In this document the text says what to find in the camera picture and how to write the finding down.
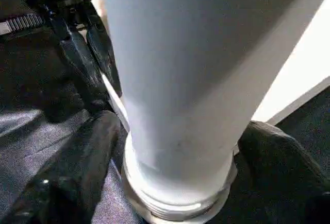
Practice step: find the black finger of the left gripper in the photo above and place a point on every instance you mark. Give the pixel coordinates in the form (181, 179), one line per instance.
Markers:
(103, 54)
(85, 72)

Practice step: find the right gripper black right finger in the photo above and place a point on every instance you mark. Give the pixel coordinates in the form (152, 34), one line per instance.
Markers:
(281, 177)

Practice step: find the white plastic table leg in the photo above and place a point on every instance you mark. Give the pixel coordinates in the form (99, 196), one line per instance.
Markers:
(180, 67)

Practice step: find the white plastic table top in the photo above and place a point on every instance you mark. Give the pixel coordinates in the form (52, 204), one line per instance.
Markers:
(296, 67)

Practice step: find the black work mat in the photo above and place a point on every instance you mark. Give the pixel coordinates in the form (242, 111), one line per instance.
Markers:
(25, 131)

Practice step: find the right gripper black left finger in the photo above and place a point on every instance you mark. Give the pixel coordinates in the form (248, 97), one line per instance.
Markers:
(69, 177)

